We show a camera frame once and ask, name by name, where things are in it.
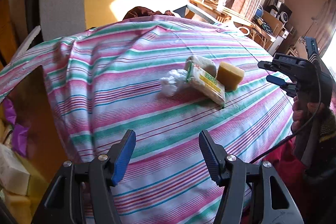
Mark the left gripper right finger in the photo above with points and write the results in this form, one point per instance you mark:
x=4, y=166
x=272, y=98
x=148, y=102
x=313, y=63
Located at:
x=271, y=200

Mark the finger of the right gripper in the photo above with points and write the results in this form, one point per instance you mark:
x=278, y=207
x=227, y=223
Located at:
x=289, y=88
x=268, y=66

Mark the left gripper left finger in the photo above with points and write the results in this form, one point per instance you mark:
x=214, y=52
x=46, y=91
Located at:
x=63, y=200

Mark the small yellow sponge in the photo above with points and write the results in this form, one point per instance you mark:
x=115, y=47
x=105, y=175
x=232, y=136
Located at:
x=230, y=76

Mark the green yellow packet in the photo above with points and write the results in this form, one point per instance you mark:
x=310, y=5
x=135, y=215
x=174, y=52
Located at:
x=205, y=83

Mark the clear plastic bag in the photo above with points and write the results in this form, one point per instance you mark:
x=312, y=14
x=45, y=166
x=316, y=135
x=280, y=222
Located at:
x=174, y=82

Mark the right hand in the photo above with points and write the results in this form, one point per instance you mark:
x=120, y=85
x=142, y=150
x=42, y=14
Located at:
x=299, y=115

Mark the white tape roll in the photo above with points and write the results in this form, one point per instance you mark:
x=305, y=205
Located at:
x=245, y=30

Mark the purple plastic piece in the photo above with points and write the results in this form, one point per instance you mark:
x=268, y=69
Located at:
x=19, y=139
x=9, y=111

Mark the wooden desk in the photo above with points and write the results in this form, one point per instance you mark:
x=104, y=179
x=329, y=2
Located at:
x=229, y=16

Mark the striped bed sheet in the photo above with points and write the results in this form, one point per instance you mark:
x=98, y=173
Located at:
x=104, y=81

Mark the yellow cardboard box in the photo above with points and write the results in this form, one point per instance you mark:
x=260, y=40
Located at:
x=45, y=152

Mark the brown cloth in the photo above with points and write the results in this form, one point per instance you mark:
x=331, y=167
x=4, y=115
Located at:
x=140, y=11

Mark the wooden wardrobe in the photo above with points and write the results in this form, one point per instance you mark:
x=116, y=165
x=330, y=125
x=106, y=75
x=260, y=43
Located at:
x=8, y=42

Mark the black rolled mat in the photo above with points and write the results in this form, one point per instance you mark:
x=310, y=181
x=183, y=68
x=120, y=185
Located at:
x=32, y=1

